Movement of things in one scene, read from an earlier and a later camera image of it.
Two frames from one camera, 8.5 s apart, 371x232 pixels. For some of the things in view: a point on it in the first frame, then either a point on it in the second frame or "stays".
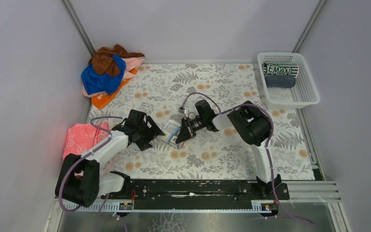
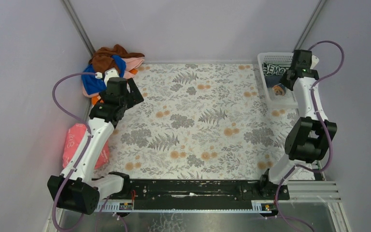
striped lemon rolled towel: (276, 68) stays
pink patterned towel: (80, 137) stays
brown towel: (102, 57) stays
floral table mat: (169, 93) stays
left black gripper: (143, 132) -> (129, 97)
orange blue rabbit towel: (170, 131) -> (279, 89)
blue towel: (92, 82) stays
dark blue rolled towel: (280, 81) stays
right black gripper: (189, 125) -> (289, 82)
